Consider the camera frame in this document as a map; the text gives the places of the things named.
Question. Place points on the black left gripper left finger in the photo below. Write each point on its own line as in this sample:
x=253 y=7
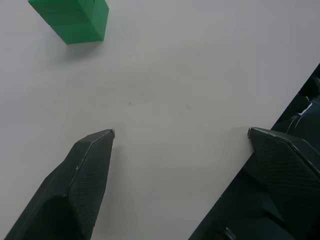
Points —
x=75 y=190

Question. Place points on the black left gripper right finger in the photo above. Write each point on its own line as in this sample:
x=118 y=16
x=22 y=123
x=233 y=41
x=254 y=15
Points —
x=287 y=170

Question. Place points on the green block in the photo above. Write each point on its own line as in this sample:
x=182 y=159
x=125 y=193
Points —
x=77 y=21

